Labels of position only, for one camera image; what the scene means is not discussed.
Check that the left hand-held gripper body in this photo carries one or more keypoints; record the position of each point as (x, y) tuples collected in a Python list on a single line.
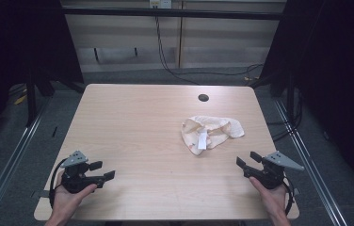
[(75, 179)]

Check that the yellow item on floor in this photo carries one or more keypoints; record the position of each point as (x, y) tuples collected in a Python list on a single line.
[(20, 100)]

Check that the black curtain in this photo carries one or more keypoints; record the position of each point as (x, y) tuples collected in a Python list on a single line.
[(15, 47), (338, 78)]

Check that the person's left hand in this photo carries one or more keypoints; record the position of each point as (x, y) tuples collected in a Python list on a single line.
[(63, 202)]

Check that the person's right hand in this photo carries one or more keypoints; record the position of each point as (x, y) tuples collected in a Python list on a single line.
[(272, 197)]

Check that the black metal stand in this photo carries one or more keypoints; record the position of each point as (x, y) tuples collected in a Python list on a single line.
[(31, 100)]

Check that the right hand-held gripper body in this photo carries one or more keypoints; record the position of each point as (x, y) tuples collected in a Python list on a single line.
[(270, 175)]

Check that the metal floor rail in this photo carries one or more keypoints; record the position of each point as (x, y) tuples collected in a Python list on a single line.
[(8, 160), (310, 163)]

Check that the white wall socket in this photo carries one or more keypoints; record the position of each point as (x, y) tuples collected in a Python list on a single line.
[(160, 3)]

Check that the black horizontal beam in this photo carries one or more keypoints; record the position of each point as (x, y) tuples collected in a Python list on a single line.
[(172, 13)]

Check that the cream cloth with red print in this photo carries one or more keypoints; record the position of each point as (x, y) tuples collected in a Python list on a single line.
[(208, 133)]

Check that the grey tape strip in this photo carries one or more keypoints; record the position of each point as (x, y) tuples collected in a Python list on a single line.
[(296, 191), (41, 194)]

